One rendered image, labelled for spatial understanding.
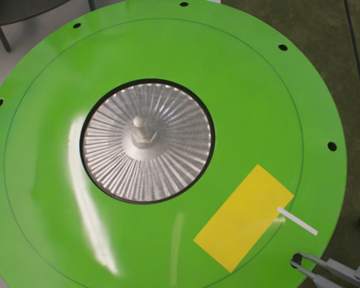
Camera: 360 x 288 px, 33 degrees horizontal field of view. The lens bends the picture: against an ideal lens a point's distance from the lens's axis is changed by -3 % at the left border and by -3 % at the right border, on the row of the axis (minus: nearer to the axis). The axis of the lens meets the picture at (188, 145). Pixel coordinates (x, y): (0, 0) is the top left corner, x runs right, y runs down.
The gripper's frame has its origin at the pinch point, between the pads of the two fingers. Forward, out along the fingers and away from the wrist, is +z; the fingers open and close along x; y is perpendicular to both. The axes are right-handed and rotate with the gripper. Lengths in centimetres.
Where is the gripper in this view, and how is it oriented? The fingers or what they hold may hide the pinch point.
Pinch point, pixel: (295, 258)
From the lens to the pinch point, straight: 45.4
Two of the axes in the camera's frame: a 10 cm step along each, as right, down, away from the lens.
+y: 5.0, 6.5, 5.7
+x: 6.5, -7.2, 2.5
